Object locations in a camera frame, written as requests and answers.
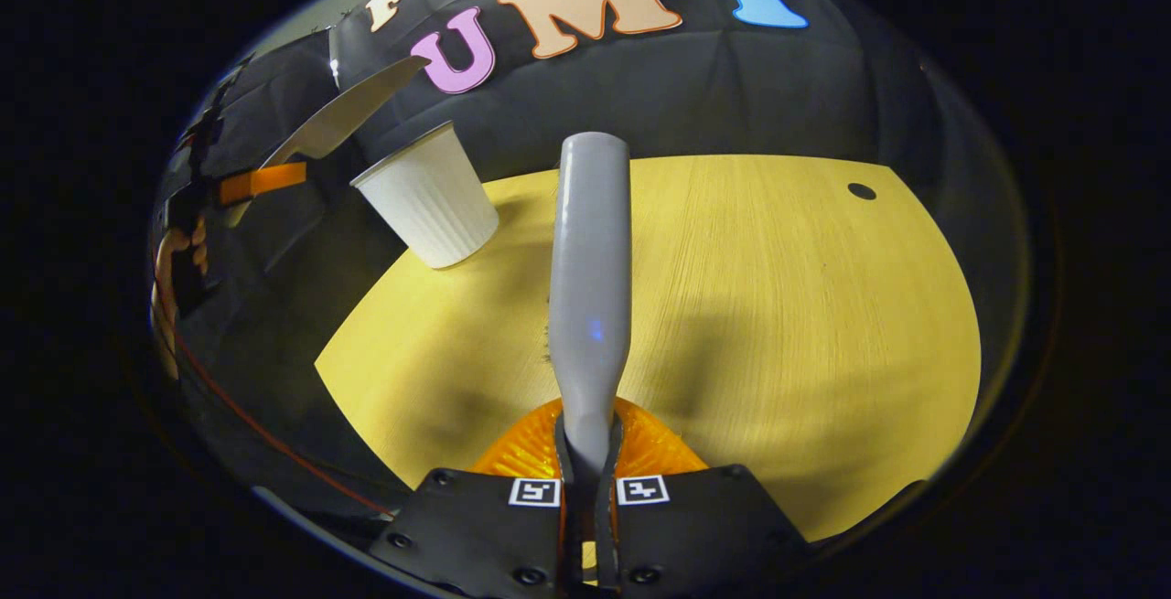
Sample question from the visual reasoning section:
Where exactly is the white ribbed garbage bin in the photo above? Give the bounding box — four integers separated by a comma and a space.
350, 121, 500, 270

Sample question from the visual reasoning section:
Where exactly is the grey plastic dustpan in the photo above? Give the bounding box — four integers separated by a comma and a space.
224, 55, 431, 230

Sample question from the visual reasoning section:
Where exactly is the red cable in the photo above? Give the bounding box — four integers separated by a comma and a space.
169, 329, 396, 518

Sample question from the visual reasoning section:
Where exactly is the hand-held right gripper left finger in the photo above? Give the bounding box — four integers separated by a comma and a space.
371, 396, 564, 595

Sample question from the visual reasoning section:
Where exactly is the small grey broom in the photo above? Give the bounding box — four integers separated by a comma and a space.
546, 131, 634, 490

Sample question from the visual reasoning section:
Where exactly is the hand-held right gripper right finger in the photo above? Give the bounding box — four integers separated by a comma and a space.
599, 396, 811, 593

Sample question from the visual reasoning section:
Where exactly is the wooden desktop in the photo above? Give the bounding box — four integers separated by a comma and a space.
314, 155, 983, 543

